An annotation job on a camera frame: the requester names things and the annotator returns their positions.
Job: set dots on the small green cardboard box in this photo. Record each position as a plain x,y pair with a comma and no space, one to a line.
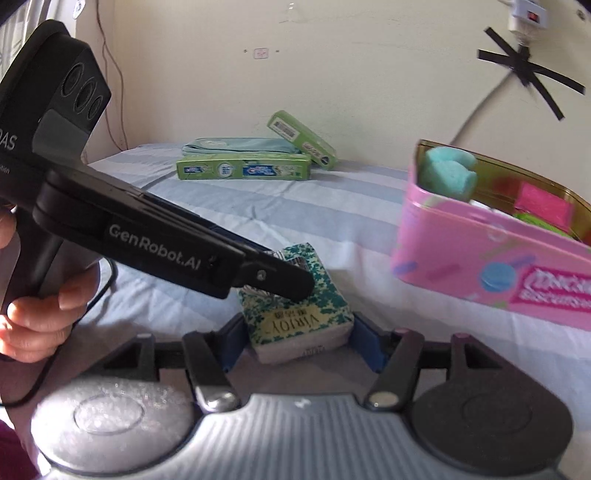
300,136

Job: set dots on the person's magenta clothing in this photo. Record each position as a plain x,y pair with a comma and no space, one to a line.
11,452

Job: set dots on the black tape cross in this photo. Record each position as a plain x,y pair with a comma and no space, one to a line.
531,69

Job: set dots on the pink tin box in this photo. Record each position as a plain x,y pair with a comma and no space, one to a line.
452,258

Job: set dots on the green patterned tissue pack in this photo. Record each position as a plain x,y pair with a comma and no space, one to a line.
300,323

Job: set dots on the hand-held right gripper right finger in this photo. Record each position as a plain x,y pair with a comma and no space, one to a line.
369,344

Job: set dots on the magenta packet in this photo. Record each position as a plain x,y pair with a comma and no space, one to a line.
542,201

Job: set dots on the striped bed sheet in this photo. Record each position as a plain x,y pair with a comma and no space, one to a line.
323,207

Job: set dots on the long green toothpaste box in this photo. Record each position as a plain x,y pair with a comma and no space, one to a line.
240,168

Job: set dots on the teal plush toy with keyring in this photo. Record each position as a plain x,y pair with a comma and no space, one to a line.
448,175

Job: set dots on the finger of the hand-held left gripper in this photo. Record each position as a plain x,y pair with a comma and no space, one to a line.
281,279

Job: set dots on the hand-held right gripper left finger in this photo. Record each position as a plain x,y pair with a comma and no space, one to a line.
234,339

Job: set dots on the small wall sticker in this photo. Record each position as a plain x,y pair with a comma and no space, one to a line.
262,53

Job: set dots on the person's left hand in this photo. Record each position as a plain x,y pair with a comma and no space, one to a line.
41,323

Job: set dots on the white power strip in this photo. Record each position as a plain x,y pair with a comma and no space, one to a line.
531,16

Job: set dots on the green plastic packet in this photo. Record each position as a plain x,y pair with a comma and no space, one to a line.
540,220

